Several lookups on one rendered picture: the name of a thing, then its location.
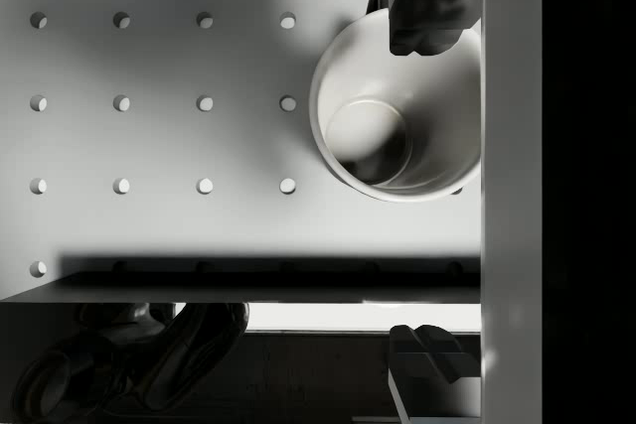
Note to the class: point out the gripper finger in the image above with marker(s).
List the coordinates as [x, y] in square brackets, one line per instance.
[422, 354]
[432, 7]

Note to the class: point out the yellow mug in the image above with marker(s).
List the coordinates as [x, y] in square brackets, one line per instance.
[367, 126]

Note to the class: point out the black stove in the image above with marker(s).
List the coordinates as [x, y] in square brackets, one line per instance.
[308, 374]

